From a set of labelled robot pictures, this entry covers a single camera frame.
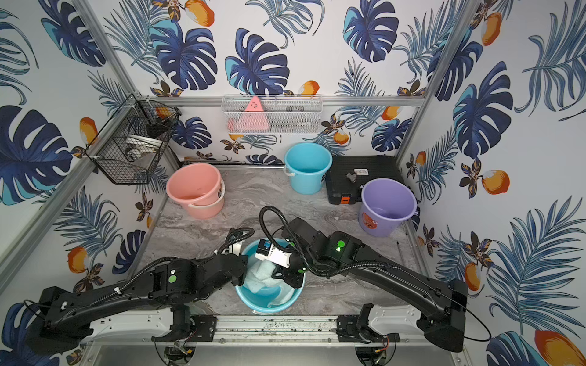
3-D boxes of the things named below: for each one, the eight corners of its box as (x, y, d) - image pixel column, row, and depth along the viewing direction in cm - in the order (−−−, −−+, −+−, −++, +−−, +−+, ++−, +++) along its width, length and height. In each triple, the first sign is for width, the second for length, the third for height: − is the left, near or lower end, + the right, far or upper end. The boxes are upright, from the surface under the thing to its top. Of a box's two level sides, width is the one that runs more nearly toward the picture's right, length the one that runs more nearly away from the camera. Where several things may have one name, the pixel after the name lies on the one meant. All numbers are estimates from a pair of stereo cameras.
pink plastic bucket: (176, 225, 101) (157, 202, 87) (190, 188, 114) (176, 163, 100) (224, 225, 101) (213, 202, 87) (232, 188, 114) (223, 163, 100)
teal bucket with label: (284, 199, 111) (283, 173, 97) (285, 167, 125) (284, 140, 111) (329, 199, 111) (334, 173, 97) (325, 167, 125) (329, 141, 111)
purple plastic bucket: (358, 239, 96) (368, 218, 83) (350, 201, 109) (358, 178, 96) (406, 239, 96) (424, 218, 83) (393, 201, 109) (407, 178, 96)
